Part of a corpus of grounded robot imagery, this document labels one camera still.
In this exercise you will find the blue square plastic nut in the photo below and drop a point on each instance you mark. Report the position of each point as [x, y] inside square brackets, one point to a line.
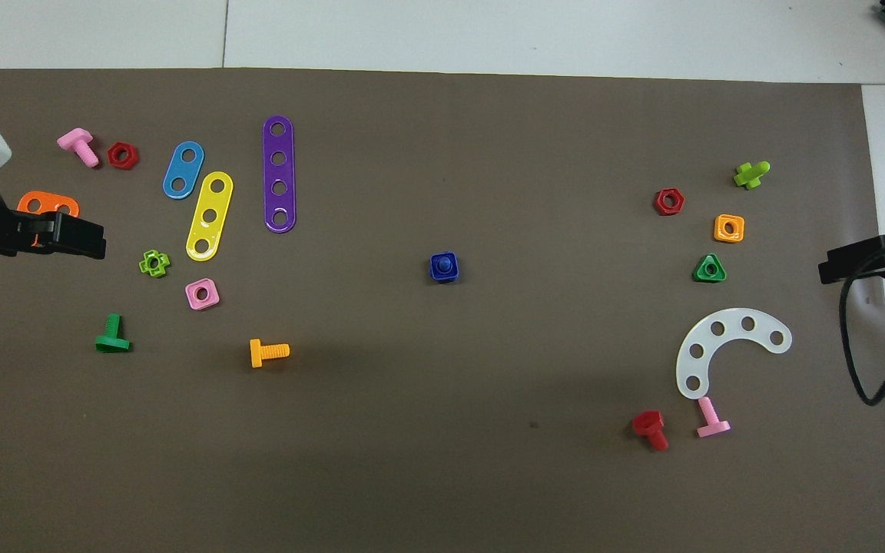
[435, 275]

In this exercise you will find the blue triangular-head plastic bolt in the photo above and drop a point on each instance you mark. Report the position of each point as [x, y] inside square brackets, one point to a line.
[446, 264]

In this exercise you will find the orange heart-shaped plastic plate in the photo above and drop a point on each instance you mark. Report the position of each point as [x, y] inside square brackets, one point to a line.
[49, 201]

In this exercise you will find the light green cross nut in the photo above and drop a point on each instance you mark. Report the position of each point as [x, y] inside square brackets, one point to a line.
[145, 264]

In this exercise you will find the red hexagonal plastic nut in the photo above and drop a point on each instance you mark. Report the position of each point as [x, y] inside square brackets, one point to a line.
[112, 157]
[659, 203]

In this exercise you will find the pink plastic toy bolt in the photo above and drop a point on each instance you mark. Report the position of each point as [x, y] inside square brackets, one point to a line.
[707, 411]
[77, 140]

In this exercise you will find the dark green plastic bolt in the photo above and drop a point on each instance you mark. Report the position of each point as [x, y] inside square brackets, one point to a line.
[112, 343]

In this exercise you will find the blue two-hole plastic plate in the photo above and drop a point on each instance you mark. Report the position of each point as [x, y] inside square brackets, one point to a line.
[183, 170]

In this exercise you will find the light green cross-head bolt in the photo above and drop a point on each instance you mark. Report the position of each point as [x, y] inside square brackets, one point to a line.
[750, 177]

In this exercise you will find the white curved five-hole plate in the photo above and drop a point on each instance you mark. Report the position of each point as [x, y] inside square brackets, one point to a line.
[733, 324]

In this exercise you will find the yellow three-hole plastic plate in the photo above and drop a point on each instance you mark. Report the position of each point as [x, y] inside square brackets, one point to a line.
[213, 200]

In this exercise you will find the orange square plastic nut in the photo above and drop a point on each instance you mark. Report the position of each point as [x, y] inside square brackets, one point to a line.
[719, 236]

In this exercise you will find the pink square plastic nut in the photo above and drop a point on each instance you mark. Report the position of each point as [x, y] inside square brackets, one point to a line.
[212, 301]

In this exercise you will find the green triangular plastic nut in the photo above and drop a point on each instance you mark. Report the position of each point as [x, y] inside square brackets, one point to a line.
[700, 276]

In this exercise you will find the purple four-hole plastic plate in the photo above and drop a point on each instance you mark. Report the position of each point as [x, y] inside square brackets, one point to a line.
[279, 173]

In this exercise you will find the orange plastic toy bolt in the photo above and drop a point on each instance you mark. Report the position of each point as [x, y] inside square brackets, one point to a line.
[258, 353]

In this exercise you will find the red hexagonal-head plastic bolt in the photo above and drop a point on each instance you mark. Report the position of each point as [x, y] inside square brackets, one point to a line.
[648, 422]

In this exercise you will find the brown table mat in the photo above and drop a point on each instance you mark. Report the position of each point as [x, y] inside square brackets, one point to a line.
[442, 422]

